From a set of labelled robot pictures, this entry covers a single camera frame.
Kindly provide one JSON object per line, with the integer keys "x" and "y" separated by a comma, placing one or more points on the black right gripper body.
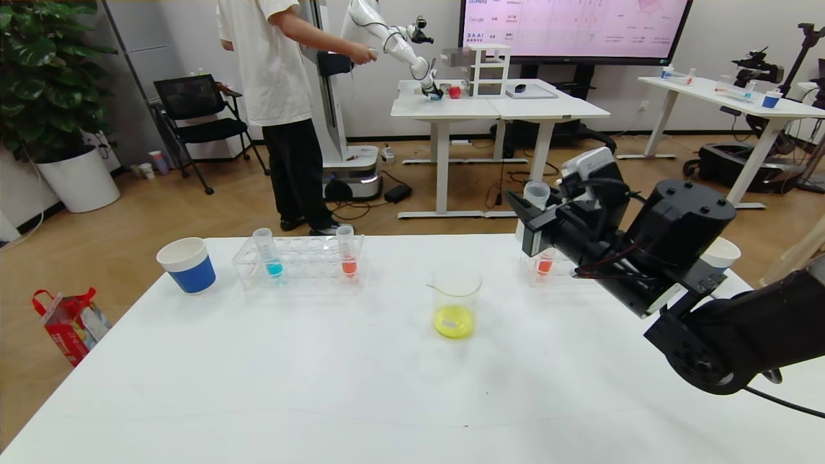
{"x": 531, "y": 237}

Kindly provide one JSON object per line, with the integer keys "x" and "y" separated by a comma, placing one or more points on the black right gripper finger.
{"x": 552, "y": 199}
{"x": 525, "y": 209}

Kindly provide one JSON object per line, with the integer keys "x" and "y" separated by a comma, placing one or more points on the yellow pigment test tube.
{"x": 536, "y": 193}

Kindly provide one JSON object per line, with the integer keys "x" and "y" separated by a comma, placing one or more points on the red pigment test tube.
{"x": 349, "y": 261}
{"x": 545, "y": 264}

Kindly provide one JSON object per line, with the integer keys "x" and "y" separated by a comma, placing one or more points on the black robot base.
{"x": 728, "y": 164}

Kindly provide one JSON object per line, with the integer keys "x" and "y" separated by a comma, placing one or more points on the black background robot arm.
{"x": 757, "y": 64}

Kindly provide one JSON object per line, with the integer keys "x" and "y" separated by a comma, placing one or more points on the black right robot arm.
{"x": 741, "y": 322}

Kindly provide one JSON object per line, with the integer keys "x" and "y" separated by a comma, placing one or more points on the clear acrylic tube rack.
{"x": 303, "y": 264}
{"x": 532, "y": 277}

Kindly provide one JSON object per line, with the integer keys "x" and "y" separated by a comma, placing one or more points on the clear glass beaker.
{"x": 454, "y": 309}

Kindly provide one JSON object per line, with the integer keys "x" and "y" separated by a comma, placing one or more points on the small clear tube rack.
{"x": 677, "y": 77}

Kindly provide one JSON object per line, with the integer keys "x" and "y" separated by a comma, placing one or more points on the blue pigment test tube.
{"x": 272, "y": 264}

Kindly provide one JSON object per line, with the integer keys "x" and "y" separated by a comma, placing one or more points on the black display stand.
{"x": 567, "y": 132}

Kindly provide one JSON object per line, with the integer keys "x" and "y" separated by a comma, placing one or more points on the white standing desk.
{"x": 548, "y": 106}
{"x": 438, "y": 106}

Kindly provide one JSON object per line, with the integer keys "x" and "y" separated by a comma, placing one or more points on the grey mouse pad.
{"x": 538, "y": 93}

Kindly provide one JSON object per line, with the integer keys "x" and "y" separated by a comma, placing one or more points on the black power adapter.
{"x": 397, "y": 193}

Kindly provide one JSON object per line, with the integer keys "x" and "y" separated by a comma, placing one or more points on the white shelf unit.
{"x": 487, "y": 48}

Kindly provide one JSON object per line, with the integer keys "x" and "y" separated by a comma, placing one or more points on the grey drawer box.
{"x": 456, "y": 57}

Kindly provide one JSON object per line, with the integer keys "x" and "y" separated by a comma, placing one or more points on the blue white paper cup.
{"x": 720, "y": 254}
{"x": 190, "y": 270}

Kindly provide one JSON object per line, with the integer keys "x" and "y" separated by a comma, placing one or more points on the white mobile robot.
{"x": 348, "y": 167}

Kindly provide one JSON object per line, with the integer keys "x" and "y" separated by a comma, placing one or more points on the long white desk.
{"x": 709, "y": 87}

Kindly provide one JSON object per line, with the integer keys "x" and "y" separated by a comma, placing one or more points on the small blue cup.
{"x": 771, "y": 100}

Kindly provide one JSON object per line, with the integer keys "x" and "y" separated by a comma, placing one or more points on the beige plastic stool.
{"x": 799, "y": 258}

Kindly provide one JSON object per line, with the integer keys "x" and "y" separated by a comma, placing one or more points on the person in white shirt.
{"x": 271, "y": 71}

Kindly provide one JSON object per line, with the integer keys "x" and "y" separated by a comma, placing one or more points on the black office chair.
{"x": 193, "y": 96}

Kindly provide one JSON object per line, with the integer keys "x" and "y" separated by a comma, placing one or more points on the pink drink bottle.
{"x": 159, "y": 163}

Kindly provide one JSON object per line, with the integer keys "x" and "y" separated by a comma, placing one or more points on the small white floor cup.
{"x": 147, "y": 171}

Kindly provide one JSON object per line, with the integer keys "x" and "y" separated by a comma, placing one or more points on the white plant pot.
{"x": 80, "y": 183}

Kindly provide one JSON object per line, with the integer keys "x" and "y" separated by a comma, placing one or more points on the red shopping bag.
{"x": 71, "y": 328}

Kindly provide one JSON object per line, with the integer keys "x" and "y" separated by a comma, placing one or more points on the green leafy plant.
{"x": 45, "y": 77}

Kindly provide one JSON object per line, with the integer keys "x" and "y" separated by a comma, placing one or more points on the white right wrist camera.
{"x": 590, "y": 166}

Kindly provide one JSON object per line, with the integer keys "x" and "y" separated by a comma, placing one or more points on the large wall display screen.
{"x": 580, "y": 29}

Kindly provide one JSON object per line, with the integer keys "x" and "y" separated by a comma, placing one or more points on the black camera tripod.
{"x": 811, "y": 28}

